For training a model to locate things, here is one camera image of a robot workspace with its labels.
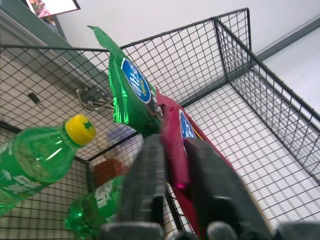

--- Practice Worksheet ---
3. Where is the green soda bottle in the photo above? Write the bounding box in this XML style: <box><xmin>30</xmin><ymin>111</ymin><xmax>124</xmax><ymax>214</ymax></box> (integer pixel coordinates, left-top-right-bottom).
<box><xmin>63</xmin><ymin>175</ymin><xmax>127</xmax><ymax>239</ymax></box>

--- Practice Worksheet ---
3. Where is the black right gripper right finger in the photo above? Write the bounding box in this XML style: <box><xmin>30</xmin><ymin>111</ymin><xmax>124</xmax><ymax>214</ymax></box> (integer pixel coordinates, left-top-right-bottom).
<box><xmin>184</xmin><ymin>138</ymin><xmax>273</xmax><ymax>240</ymax></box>

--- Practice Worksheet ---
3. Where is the green snack bag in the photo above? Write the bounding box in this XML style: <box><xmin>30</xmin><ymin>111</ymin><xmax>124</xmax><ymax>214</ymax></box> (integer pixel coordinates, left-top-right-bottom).
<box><xmin>87</xmin><ymin>25</ymin><xmax>164</xmax><ymax>134</ymax></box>

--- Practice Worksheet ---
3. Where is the green bottle with yellow cap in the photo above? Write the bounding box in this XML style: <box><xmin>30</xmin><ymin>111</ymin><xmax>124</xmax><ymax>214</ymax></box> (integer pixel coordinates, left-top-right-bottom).
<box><xmin>0</xmin><ymin>114</ymin><xmax>97</xmax><ymax>216</ymax></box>

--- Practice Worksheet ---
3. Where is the black wire mesh basket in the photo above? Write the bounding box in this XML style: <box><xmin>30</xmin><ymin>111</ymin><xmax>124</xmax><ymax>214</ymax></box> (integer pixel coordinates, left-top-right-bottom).
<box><xmin>0</xmin><ymin>44</ymin><xmax>176</xmax><ymax>240</ymax></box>
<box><xmin>119</xmin><ymin>7</ymin><xmax>320</xmax><ymax>240</ymax></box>

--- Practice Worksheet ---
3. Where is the magenta snack bag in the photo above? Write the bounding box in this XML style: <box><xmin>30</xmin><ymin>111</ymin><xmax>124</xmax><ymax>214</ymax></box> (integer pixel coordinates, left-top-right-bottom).
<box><xmin>155</xmin><ymin>87</ymin><xmax>266</xmax><ymax>238</ymax></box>

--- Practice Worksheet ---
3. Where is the metal wall hook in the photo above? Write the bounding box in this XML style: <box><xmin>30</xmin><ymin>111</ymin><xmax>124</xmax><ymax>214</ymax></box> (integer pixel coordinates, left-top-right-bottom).
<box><xmin>75</xmin><ymin>86</ymin><xmax>115</xmax><ymax>111</ymax></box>

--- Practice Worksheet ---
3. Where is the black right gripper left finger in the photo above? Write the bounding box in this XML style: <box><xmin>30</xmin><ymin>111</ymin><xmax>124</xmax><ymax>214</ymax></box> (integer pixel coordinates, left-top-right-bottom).
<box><xmin>116</xmin><ymin>133</ymin><xmax>167</xmax><ymax>226</ymax></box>

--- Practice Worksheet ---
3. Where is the orange-brown drink bottle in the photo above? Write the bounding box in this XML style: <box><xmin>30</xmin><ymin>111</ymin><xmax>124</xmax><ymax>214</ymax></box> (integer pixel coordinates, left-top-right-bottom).
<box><xmin>93</xmin><ymin>159</ymin><xmax>129</xmax><ymax>190</ymax></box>

